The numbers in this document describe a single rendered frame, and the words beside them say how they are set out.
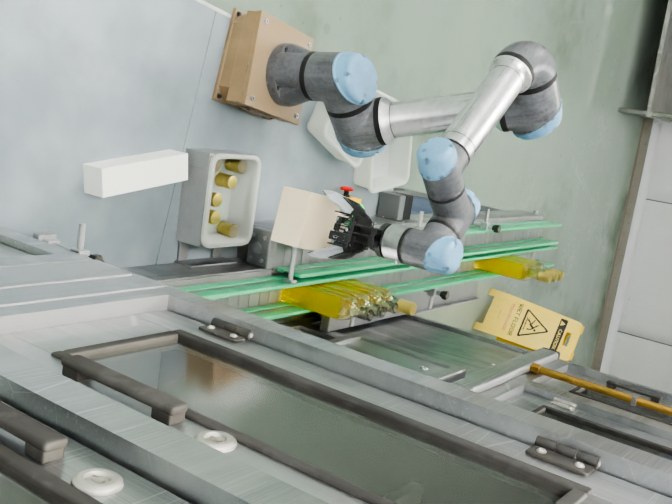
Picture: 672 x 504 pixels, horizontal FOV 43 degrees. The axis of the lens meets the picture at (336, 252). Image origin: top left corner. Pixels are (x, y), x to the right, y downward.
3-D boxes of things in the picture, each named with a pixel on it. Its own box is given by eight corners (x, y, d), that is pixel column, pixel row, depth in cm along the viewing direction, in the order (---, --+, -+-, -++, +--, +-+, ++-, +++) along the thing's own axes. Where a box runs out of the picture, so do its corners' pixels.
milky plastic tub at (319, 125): (334, 166, 251) (358, 171, 246) (296, 129, 233) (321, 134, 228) (356, 115, 254) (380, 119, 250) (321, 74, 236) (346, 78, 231)
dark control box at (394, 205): (375, 215, 273) (397, 220, 268) (379, 190, 272) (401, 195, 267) (388, 214, 280) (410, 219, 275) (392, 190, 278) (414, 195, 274)
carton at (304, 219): (283, 185, 182) (311, 192, 178) (325, 196, 196) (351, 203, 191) (270, 240, 183) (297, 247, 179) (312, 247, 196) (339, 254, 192)
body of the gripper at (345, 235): (332, 207, 176) (380, 219, 169) (354, 213, 183) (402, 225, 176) (323, 243, 176) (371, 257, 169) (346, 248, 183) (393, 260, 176)
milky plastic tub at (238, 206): (175, 241, 202) (202, 249, 198) (186, 147, 199) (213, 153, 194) (225, 237, 217) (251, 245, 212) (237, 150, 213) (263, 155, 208)
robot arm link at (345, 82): (322, 40, 201) (371, 41, 194) (339, 87, 210) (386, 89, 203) (297, 70, 195) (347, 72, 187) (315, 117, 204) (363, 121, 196)
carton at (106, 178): (82, 163, 176) (101, 168, 173) (169, 149, 195) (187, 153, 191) (84, 192, 178) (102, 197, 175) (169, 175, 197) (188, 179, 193)
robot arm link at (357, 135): (329, 87, 209) (558, 54, 189) (347, 134, 218) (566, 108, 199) (319, 117, 201) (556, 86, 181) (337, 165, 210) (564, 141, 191)
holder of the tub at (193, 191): (172, 262, 204) (195, 269, 199) (186, 147, 199) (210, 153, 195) (221, 257, 218) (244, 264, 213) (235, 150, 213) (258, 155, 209)
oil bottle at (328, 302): (279, 300, 220) (346, 323, 208) (282, 279, 219) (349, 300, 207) (292, 298, 224) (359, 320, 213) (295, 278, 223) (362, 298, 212)
